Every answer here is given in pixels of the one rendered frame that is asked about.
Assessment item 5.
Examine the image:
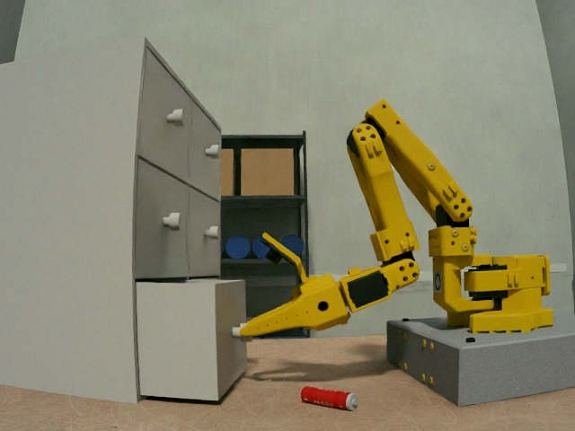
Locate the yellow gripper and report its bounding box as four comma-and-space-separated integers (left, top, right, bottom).
239, 233, 350, 337

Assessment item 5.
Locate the grey chest of drawers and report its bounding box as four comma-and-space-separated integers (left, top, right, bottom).
0, 37, 221, 404

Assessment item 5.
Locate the red aa battery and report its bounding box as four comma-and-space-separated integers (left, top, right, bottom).
301, 386, 358, 410

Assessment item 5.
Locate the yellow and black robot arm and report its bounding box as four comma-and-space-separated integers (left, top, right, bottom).
336, 99, 553, 334

